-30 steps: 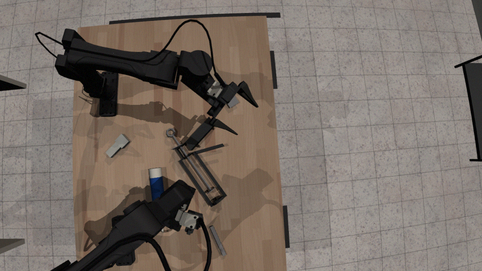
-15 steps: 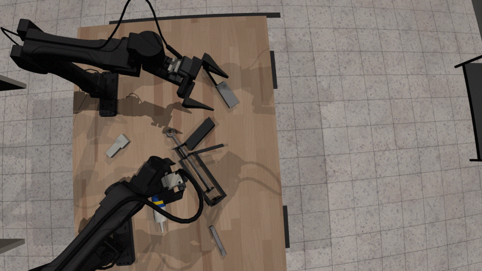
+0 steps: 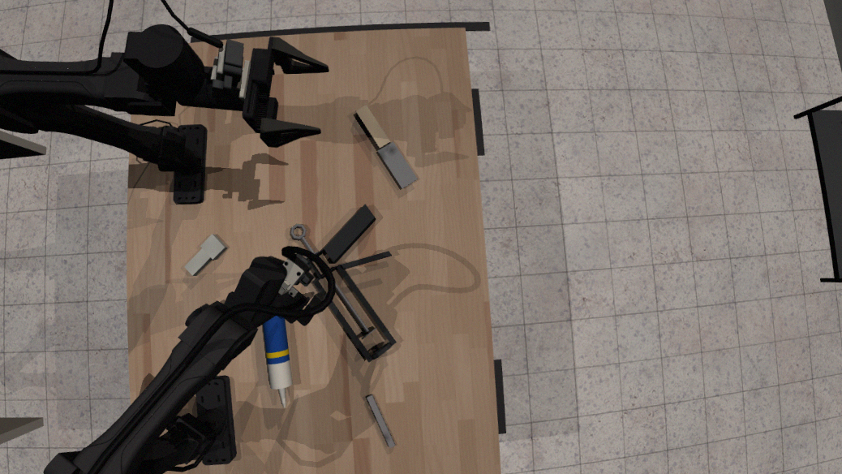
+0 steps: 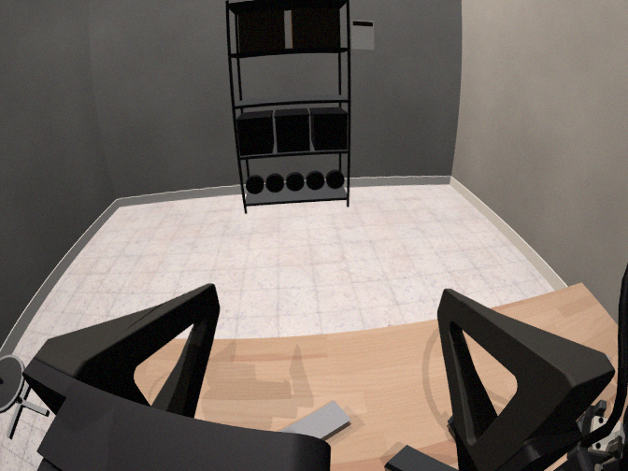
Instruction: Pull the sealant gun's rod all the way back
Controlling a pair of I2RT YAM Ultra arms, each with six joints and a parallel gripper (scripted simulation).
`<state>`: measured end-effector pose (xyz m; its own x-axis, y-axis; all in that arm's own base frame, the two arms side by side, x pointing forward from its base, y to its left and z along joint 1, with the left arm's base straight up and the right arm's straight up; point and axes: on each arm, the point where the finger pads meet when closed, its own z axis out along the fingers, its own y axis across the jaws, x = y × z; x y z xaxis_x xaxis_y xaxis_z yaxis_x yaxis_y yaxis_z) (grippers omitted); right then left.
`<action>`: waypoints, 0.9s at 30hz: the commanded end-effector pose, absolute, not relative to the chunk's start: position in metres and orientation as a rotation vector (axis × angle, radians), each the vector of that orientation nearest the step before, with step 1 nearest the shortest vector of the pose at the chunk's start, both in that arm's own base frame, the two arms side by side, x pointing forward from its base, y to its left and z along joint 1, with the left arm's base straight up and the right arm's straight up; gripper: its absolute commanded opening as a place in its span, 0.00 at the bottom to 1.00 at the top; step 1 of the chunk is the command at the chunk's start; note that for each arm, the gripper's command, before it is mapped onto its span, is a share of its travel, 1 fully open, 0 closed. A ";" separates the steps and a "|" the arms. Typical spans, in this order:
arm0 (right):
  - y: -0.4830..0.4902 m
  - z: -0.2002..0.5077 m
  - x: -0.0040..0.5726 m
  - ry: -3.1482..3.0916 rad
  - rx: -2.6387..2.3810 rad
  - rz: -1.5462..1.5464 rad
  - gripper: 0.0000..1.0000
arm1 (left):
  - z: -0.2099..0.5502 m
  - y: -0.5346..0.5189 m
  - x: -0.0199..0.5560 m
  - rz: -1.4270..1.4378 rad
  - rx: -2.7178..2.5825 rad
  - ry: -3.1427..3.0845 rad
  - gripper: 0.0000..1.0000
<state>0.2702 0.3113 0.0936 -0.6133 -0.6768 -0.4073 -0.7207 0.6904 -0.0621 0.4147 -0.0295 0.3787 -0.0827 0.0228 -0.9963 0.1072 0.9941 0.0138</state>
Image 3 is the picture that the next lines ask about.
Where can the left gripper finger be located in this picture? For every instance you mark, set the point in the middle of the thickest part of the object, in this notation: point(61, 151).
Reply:
point(278, 133)
point(285, 53)

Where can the blue cartridge tube with yellow stripe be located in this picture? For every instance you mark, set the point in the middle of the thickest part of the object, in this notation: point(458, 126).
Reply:
point(277, 353)

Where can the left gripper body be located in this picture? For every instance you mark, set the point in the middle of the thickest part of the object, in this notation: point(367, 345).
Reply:
point(256, 80)

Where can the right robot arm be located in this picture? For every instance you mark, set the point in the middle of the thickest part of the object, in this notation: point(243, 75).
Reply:
point(133, 445)

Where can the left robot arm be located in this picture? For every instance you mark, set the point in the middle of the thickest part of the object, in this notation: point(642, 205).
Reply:
point(157, 55)

